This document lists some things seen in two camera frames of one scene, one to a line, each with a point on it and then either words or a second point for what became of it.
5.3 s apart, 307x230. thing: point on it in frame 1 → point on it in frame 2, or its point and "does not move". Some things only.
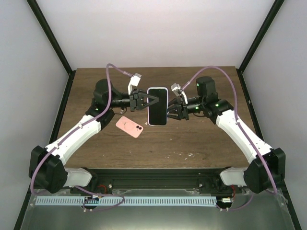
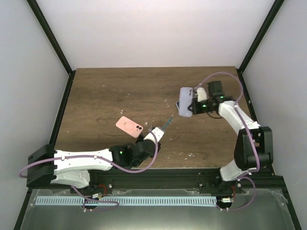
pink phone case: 129,126 does not move
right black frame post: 261,35 does not move
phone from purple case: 157,113 → 168,123
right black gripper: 181,108 → 196,110
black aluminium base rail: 194,178 does not move
